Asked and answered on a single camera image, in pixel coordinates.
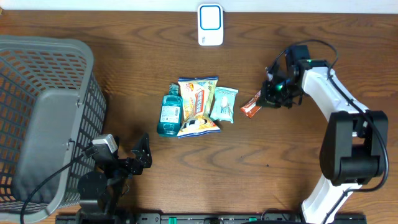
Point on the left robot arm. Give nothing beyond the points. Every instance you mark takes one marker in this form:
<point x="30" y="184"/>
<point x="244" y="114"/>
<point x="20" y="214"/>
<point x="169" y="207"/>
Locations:
<point x="101" y="189"/>

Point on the white barcode scanner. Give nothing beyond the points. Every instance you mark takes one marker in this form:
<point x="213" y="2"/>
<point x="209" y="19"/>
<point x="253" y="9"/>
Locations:
<point x="210" y="24"/>

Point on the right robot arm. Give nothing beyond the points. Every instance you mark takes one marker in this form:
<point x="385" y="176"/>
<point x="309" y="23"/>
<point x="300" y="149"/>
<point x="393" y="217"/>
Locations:
<point x="353" y="156"/>

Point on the teal mouthwash bottle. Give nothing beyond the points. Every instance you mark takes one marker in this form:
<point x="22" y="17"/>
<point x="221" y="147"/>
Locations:
<point x="171" y="113"/>

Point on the pale green wet wipes pack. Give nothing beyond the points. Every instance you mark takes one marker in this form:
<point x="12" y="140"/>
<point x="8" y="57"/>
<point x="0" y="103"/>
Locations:
<point x="223" y="107"/>

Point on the yellow chips bag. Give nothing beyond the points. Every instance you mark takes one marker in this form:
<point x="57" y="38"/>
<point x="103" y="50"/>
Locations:
<point x="197" y="95"/>

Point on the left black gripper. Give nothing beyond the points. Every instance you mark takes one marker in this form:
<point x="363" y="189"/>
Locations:
<point x="136" y="168"/>

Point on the grey plastic shopping basket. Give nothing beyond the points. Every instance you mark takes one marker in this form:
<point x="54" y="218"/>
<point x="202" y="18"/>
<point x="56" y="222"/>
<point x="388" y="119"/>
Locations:
<point x="51" y="109"/>

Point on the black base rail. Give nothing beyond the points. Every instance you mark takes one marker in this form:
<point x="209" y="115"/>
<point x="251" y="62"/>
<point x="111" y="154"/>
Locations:
<point x="156" y="218"/>

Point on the red orange snack stick packet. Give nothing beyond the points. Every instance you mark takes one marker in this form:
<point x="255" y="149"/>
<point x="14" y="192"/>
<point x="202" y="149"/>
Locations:
<point x="251" y="108"/>

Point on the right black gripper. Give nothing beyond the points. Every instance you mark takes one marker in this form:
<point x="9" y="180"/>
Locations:
<point x="265" y="99"/>

